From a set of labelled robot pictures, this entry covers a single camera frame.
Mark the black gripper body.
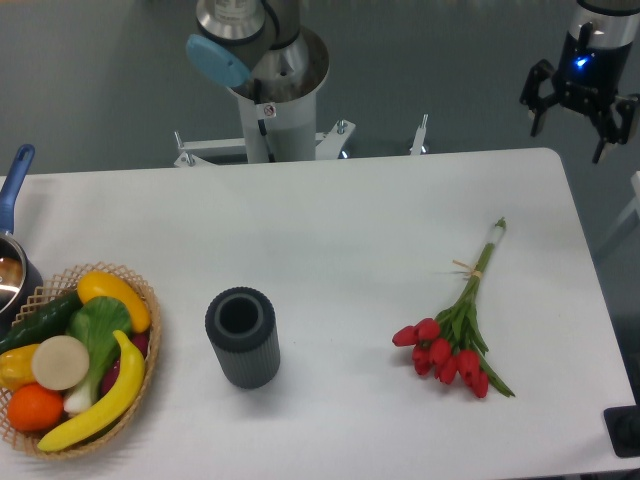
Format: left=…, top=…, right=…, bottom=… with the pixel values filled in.
left=552, top=20, right=630, bottom=117

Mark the blue handled saucepan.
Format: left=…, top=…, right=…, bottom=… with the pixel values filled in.
left=1, top=144, right=43, bottom=337

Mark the white frame at right edge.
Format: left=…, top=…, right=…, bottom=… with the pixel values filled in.
left=593, top=171, right=639, bottom=263

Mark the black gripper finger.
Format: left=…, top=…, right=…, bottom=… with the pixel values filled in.
left=592, top=94, right=639, bottom=164
left=519, top=59, right=558, bottom=137

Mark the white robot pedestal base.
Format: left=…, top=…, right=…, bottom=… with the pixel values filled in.
left=173, top=87, right=430, bottom=168

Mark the woven wicker basket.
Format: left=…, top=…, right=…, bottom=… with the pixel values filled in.
left=1, top=262, right=162, bottom=460

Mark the dark grey ribbed vase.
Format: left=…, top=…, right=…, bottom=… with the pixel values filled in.
left=205, top=286, right=281, bottom=389

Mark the red tulip bouquet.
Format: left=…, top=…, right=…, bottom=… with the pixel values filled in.
left=391, top=218, right=515, bottom=399

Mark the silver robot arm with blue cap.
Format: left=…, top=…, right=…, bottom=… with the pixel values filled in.
left=186, top=0, right=329, bottom=103

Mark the orange fruit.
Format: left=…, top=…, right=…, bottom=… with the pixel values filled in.
left=7, top=383, right=63, bottom=432

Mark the beige round disc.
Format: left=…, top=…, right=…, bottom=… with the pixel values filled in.
left=31, top=335, right=90, bottom=391

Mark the dark red vegetable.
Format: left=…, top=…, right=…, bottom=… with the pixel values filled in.
left=100, top=331, right=149, bottom=400

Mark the yellow bell pepper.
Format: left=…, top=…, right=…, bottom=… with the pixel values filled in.
left=0, top=344, right=39, bottom=391

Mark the green bok choy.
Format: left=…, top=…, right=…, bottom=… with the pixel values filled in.
left=64, top=296, right=132, bottom=416

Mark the green cucumber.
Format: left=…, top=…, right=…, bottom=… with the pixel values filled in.
left=1, top=291, right=83, bottom=353

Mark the black device at table edge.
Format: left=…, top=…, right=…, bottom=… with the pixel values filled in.
left=603, top=405, right=639, bottom=458

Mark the yellow banana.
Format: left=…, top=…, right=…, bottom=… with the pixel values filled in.
left=36, top=329, right=147, bottom=453

